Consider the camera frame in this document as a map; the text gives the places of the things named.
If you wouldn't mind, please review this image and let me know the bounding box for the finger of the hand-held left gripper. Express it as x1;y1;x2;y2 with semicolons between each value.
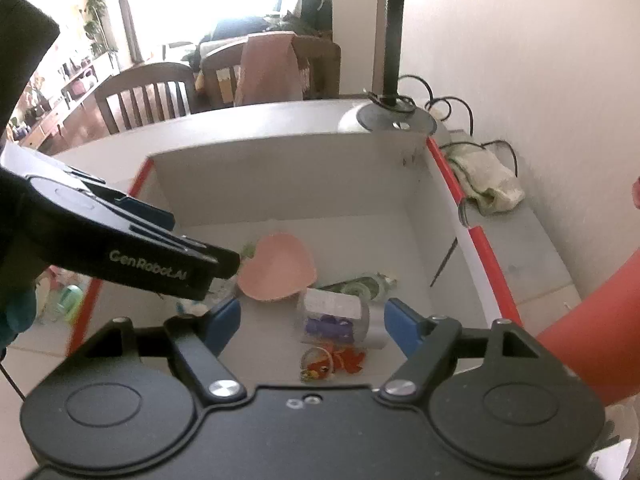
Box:
128;223;242;279
67;172;177;234

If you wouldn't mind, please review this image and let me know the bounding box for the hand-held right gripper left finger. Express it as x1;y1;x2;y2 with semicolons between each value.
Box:
65;296;248;403

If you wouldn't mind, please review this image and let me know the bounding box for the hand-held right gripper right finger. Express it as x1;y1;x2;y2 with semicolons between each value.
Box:
377;298;556;403

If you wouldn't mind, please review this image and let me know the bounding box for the correction tape dispenser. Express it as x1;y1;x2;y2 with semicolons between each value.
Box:
317;272;399;304

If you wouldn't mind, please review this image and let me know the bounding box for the pink heart-shaped dish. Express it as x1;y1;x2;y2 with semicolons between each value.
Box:
236;232;318;303

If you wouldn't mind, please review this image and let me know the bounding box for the teal small toy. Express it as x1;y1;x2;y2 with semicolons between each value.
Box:
58;284;84;322

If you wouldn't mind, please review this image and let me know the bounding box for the orange keychain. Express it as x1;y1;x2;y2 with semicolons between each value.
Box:
299;342;368;384

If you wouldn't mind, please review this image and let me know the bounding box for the glass jar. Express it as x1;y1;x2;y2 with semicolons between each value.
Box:
297;289;390;350

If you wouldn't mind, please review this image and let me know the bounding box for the red cardboard box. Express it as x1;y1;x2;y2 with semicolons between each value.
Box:
67;130;525;386

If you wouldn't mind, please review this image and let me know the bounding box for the person's left forearm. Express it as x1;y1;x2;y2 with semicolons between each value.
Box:
0;0;62;137

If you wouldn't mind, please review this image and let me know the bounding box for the person's left hand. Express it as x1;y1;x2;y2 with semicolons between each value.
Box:
0;287;39;349

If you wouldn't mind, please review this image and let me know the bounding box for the dark wooden dining chair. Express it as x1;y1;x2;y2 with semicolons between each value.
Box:
200;35;342;110
94;62;197;136

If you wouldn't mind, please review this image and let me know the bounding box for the wooden television cabinet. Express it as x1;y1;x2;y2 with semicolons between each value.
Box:
10;52;119;154

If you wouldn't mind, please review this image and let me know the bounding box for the pale green towel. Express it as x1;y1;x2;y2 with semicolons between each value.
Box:
444;142;526;216

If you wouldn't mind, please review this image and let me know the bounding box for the pink cloth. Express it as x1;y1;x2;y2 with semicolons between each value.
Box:
233;31;304;107

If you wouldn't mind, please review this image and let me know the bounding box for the orange-red bottle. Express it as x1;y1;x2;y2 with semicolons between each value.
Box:
535;260;640;407

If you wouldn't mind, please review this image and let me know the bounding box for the green potted plant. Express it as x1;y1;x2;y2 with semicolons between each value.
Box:
82;0;119;59

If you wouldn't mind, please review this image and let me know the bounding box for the white standing air conditioner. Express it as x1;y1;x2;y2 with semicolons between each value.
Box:
92;0;131;71

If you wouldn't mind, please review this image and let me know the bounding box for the dark clothes pile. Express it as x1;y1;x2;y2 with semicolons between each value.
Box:
199;16;281;61

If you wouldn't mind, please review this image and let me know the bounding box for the white paper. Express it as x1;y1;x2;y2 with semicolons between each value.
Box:
590;400;640;480

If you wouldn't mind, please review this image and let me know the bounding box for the light sofa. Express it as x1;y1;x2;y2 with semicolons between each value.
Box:
272;0;334;43

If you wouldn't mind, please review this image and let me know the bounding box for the grey desk lamp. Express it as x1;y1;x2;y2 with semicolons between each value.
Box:
338;0;439;134

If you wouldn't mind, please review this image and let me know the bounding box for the black lamp cable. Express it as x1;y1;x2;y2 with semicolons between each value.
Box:
367;75;521;211

